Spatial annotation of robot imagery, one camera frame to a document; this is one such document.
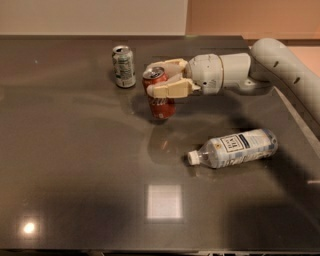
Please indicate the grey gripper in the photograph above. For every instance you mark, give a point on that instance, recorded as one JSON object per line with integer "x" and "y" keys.
{"x": 204, "y": 73}

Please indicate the red coke can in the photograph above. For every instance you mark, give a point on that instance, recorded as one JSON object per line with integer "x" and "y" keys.
{"x": 161, "y": 108}

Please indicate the clear plastic water bottle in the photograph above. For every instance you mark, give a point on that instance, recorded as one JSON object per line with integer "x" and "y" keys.
{"x": 235, "y": 149}

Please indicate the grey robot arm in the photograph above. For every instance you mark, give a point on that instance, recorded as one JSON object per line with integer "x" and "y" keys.
{"x": 268, "y": 64}

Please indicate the green and silver soda can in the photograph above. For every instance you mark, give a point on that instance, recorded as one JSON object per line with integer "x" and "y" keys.
{"x": 124, "y": 68}

